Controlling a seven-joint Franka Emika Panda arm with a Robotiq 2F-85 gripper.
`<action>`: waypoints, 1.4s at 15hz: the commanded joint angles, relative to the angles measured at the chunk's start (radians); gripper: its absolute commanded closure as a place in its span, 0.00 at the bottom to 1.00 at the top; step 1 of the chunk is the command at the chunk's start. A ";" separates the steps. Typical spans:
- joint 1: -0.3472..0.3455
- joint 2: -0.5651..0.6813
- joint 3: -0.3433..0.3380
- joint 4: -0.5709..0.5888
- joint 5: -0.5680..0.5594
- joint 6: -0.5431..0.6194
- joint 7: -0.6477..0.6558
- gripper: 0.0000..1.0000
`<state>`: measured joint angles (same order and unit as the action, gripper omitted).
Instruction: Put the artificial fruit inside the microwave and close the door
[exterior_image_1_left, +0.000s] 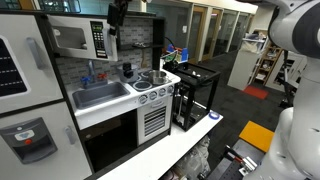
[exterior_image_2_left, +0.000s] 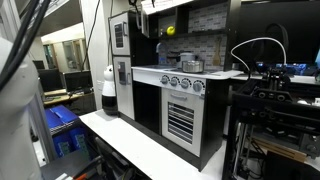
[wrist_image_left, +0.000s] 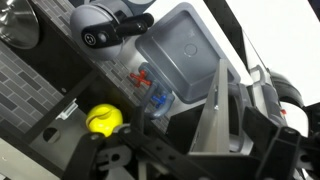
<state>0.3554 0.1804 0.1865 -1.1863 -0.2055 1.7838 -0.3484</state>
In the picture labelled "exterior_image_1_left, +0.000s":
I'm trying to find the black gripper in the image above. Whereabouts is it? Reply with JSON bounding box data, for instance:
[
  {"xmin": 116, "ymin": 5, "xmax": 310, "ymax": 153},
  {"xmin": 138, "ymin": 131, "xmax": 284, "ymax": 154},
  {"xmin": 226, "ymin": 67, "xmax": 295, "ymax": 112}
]
[{"xmin": 106, "ymin": 0, "xmax": 130, "ymax": 37}]

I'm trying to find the white toy microwave door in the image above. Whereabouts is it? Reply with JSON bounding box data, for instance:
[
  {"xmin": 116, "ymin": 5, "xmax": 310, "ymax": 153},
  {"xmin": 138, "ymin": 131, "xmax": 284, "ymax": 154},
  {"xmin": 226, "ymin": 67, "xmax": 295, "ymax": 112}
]
[{"xmin": 47, "ymin": 14, "xmax": 119, "ymax": 63}]

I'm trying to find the white fridge door with window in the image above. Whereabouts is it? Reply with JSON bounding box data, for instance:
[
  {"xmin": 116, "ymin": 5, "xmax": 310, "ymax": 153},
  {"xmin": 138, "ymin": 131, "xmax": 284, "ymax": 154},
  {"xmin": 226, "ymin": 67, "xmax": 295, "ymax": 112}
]
[{"xmin": 0, "ymin": 14, "xmax": 64, "ymax": 115}]

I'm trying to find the white toy oven door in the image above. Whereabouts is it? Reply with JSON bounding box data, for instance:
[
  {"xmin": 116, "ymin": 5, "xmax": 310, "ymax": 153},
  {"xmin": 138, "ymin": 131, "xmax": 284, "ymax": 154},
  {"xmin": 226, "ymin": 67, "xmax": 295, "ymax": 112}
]
[{"xmin": 136, "ymin": 96, "xmax": 174, "ymax": 146}]

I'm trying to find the white fridge door with dispenser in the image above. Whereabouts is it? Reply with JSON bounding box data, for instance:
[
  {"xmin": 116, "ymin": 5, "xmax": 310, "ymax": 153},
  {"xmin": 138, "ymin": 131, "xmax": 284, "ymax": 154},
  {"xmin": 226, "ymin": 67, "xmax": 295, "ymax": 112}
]
[{"xmin": 0, "ymin": 101, "xmax": 93, "ymax": 180}]

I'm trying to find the gray toy faucet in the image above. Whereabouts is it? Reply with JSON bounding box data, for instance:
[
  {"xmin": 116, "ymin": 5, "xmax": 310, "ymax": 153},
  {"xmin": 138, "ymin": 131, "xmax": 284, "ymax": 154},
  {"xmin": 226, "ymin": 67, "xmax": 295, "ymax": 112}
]
[{"xmin": 81, "ymin": 59, "xmax": 109, "ymax": 90}]

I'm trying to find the gray pot with black knob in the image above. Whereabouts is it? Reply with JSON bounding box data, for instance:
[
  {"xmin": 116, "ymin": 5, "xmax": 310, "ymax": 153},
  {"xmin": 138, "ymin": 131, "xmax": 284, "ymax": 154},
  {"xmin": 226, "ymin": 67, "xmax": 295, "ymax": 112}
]
[{"xmin": 115, "ymin": 62, "xmax": 140, "ymax": 84}]

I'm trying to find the green round gadget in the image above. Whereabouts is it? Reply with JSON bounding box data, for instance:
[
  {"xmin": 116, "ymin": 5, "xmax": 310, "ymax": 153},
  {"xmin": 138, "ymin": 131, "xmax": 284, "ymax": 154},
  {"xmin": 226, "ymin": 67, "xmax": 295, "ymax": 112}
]
[{"xmin": 163, "ymin": 50, "xmax": 178, "ymax": 65}]

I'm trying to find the round black stove burner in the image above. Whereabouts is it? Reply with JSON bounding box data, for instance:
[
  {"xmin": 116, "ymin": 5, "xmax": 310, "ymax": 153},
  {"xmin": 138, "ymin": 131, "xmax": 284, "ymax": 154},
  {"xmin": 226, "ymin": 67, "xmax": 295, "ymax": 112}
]
[{"xmin": 132, "ymin": 80, "xmax": 154, "ymax": 93}]

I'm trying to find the silver steel pot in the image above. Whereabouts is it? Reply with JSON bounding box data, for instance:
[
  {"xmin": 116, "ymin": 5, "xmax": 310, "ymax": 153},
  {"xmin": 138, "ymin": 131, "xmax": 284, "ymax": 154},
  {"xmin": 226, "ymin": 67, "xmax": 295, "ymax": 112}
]
[{"xmin": 147, "ymin": 69, "xmax": 168, "ymax": 86}]

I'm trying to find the gray toy sink basin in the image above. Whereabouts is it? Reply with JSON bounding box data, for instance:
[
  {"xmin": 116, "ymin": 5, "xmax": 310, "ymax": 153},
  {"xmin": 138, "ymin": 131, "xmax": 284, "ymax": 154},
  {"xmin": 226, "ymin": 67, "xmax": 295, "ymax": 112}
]
[{"xmin": 71, "ymin": 81, "xmax": 131, "ymax": 111}]

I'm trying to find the blue plastic block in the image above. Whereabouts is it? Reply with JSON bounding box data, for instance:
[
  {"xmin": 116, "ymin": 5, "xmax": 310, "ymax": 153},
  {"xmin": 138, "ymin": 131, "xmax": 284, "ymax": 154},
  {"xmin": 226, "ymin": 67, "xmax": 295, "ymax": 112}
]
[{"xmin": 180, "ymin": 47, "xmax": 190, "ymax": 63}]

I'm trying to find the white toy kitchen unit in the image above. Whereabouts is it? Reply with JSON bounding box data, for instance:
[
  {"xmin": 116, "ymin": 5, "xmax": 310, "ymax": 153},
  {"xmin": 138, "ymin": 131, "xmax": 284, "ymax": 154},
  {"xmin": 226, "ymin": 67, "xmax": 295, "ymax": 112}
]
[{"xmin": 0, "ymin": 9, "xmax": 183, "ymax": 180}]

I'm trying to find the blue tape roll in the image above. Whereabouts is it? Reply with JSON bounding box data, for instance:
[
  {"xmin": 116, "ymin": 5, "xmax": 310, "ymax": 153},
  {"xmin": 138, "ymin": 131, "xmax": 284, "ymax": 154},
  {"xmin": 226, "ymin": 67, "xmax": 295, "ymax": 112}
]
[{"xmin": 208, "ymin": 111, "xmax": 221, "ymax": 121}]

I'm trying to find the plain white cabinet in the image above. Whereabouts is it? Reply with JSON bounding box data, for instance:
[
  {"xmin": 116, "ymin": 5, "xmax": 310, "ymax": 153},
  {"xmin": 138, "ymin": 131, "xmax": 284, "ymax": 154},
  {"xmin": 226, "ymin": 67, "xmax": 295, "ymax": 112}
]
[{"xmin": 227, "ymin": 49, "xmax": 262, "ymax": 91}]

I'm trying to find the gray toy water dispenser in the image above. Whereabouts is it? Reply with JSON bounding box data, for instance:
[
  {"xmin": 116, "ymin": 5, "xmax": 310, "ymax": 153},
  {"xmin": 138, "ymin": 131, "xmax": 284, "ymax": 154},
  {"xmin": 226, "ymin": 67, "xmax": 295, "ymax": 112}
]
[{"xmin": 0, "ymin": 117, "xmax": 58, "ymax": 166}]

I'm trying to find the wooden open shelf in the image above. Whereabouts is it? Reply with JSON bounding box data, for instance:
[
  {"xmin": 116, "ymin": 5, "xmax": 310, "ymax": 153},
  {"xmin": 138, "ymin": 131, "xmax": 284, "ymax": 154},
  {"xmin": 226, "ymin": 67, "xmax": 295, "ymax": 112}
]
[{"xmin": 251, "ymin": 39, "xmax": 283, "ymax": 86}]

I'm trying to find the red floor mat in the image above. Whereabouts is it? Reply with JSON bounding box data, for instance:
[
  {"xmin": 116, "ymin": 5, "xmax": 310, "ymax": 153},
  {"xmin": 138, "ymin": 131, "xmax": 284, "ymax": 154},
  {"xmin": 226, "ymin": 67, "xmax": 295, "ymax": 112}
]
[{"xmin": 242, "ymin": 85, "xmax": 270, "ymax": 100}]

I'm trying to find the gray plastic bag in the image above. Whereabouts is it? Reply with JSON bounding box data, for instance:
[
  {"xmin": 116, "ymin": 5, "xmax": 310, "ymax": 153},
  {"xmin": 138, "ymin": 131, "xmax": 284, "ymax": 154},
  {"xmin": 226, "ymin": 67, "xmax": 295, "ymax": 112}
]
[{"xmin": 168, "ymin": 134, "xmax": 212, "ymax": 180}]

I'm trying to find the yellow floor pad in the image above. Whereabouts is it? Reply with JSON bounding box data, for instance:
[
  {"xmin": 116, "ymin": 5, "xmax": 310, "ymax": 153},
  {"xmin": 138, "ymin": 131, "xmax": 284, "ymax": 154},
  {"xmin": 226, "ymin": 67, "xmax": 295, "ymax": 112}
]
[{"xmin": 238, "ymin": 120, "xmax": 276, "ymax": 154}]

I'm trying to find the black padded bench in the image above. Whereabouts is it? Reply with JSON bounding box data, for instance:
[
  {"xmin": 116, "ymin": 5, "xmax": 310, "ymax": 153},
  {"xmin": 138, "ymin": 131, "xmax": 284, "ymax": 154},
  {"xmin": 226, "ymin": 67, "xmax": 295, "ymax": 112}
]
[{"xmin": 278, "ymin": 76, "xmax": 298, "ymax": 109}]

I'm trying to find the blue tap handle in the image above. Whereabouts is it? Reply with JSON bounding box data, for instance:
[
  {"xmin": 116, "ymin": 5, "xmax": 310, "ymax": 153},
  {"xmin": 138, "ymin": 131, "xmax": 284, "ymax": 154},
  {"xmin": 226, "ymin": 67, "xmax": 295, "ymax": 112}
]
[{"xmin": 79, "ymin": 76, "xmax": 92, "ymax": 85}]

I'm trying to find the black metal frame box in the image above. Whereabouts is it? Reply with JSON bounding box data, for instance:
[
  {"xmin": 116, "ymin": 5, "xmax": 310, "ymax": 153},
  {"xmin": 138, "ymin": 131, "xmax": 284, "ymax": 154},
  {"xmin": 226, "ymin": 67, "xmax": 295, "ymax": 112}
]
[{"xmin": 171, "ymin": 62, "xmax": 222, "ymax": 132}]

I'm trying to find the black base plate with clamp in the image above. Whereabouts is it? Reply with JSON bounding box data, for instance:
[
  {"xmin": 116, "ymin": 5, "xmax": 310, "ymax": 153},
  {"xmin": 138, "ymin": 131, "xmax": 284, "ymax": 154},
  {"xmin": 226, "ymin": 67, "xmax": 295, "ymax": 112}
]
[{"xmin": 198, "ymin": 144, "xmax": 258, "ymax": 180}]

